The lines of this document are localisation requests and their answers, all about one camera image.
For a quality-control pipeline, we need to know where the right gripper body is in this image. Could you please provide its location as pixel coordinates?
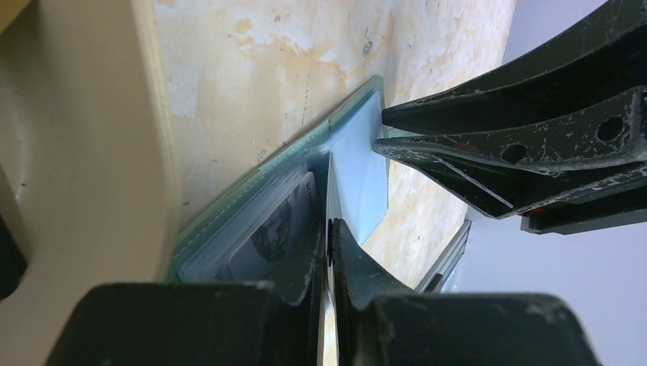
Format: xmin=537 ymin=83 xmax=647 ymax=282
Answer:
xmin=520 ymin=181 xmax=646 ymax=235

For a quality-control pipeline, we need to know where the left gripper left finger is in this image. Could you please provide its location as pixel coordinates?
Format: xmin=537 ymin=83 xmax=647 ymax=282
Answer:
xmin=47 ymin=220 xmax=326 ymax=365

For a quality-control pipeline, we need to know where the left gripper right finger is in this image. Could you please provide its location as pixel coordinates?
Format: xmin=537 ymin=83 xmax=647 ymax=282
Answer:
xmin=327 ymin=219 xmax=598 ymax=365

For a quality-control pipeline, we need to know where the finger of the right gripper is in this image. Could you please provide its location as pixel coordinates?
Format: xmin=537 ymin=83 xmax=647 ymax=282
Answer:
xmin=375 ymin=86 xmax=646 ymax=218
xmin=382 ymin=0 xmax=646 ymax=135

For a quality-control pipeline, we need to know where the light blue card holder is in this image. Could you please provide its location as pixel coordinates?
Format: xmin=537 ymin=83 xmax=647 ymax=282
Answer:
xmin=166 ymin=75 xmax=389 ymax=283

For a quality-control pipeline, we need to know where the grey patterned card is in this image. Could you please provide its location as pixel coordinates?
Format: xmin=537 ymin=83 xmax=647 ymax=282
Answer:
xmin=212 ymin=172 xmax=317 ymax=281

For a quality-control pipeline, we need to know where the glossy black card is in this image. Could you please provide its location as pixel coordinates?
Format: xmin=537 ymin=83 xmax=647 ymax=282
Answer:
xmin=323 ymin=153 xmax=342 ymax=365

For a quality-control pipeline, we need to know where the beige oval card tray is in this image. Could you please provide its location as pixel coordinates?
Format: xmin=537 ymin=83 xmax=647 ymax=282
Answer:
xmin=1 ymin=1 xmax=181 ymax=365

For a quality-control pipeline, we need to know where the aluminium frame rail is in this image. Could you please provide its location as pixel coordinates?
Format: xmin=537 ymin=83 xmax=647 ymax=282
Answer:
xmin=415 ymin=220 xmax=472 ymax=293

